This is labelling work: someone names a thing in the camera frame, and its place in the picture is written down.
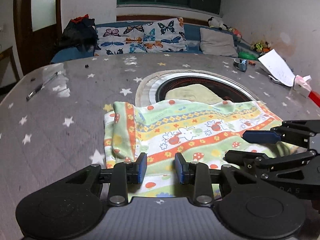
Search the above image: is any dark wooden side table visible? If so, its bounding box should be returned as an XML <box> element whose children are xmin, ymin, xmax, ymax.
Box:
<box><xmin>0</xmin><ymin>47</ymin><xmax>20</xmax><ymax>88</ymax></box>

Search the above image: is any butterfly print pillow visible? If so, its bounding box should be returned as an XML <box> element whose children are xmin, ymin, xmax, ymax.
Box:
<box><xmin>95</xmin><ymin>17</ymin><xmax>188</xmax><ymax>55</ymax></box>

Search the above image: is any grey plain cushion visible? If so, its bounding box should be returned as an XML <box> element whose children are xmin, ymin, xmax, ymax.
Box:
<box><xmin>200</xmin><ymin>28</ymin><xmax>238</xmax><ymax>57</ymax></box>

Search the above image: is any green plastic toy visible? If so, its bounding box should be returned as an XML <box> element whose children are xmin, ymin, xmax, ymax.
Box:
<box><xmin>238</xmin><ymin>51</ymin><xmax>258</xmax><ymax>61</ymax></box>

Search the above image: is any black white plush toy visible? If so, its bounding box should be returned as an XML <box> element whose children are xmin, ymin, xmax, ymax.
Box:
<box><xmin>207</xmin><ymin>17</ymin><xmax>230</xmax><ymax>31</ymax></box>

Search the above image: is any blue sofa bench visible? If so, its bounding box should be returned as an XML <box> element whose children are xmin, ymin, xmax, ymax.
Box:
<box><xmin>51</xmin><ymin>17</ymin><xmax>251</xmax><ymax>63</ymax></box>

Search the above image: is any small orange toy car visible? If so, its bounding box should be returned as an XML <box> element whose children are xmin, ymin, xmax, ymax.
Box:
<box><xmin>248</xmin><ymin>60</ymin><xmax>256</xmax><ymax>66</ymax></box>

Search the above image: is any dark wooden door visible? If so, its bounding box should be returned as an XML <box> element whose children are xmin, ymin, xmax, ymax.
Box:
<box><xmin>13</xmin><ymin>0</ymin><xmax>62</xmax><ymax>75</ymax></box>

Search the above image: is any pink white tissue packet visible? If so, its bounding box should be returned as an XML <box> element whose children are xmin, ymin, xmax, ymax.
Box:
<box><xmin>293</xmin><ymin>75</ymin><xmax>312</xmax><ymax>98</ymax></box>

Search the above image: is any colourful patterned children's garment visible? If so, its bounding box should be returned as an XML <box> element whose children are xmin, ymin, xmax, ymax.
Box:
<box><xmin>104</xmin><ymin>99</ymin><xmax>297</xmax><ymax>198</ymax></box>

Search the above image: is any yellow green toy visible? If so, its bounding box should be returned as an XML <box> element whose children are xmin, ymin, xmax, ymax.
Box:
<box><xmin>250</xmin><ymin>40</ymin><xmax>271</xmax><ymax>54</ymax></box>

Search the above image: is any black pen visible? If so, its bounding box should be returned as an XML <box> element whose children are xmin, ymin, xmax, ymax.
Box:
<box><xmin>26</xmin><ymin>72</ymin><xmax>58</xmax><ymax>101</ymax></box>

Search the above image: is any round black table heater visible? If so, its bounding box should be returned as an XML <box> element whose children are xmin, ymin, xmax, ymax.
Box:
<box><xmin>135</xmin><ymin>69</ymin><xmax>259</xmax><ymax>107</ymax></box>

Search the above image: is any black and red clothes pile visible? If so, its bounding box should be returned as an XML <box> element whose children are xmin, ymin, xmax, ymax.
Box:
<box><xmin>60</xmin><ymin>14</ymin><xmax>98</xmax><ymax>52</ymax></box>

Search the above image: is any beige cloth in heater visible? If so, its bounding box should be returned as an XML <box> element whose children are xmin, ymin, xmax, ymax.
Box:
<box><xmin>165</xmin><ymin>84</ymin><xmax>223</xmax><ymax>104</ymax></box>

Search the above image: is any grey star-patterned table cover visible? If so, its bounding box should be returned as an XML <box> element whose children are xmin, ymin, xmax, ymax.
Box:
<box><xmin>1</xmin><ymin>53</ymin><xmax>319</xmax><ymax>239</ymax></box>

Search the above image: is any white paper sheet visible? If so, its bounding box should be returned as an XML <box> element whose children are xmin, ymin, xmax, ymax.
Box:
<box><xmin>258</xmin><ymin>49</ymin><xmax>296</xmax><ymax>87</ymax></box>

